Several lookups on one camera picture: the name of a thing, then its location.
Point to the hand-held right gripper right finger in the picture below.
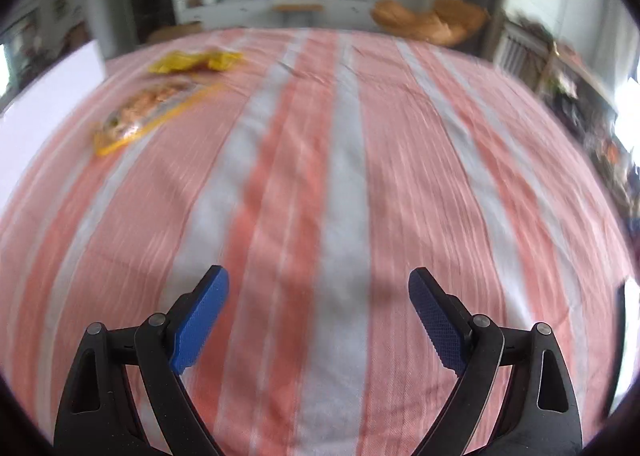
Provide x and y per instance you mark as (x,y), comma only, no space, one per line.
(440,321)

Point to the wooden bench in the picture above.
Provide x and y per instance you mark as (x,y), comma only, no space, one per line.
(297,8)

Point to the round woven basket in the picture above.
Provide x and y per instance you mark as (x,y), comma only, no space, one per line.
(175,31)

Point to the yellow snack packet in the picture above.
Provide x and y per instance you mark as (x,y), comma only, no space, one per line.
(195,61)

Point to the orange snack packet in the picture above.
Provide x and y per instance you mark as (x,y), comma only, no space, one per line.
(150,111)

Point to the white television cabinet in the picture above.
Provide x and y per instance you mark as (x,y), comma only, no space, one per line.
(240,9)

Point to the red white striped blanket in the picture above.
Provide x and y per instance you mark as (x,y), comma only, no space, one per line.
(325,161)

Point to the cluttered side shelf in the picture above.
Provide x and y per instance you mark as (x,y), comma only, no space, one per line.
(585,101)

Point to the white cardboard box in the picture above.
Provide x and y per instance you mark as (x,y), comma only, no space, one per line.
(45,106)

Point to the radiator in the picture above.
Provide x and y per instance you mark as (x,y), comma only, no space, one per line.
(520,54)

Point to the orange lounge chair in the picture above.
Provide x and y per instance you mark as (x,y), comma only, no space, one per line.
(425,19)

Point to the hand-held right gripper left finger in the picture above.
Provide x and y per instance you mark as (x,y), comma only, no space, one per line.
(200,321)

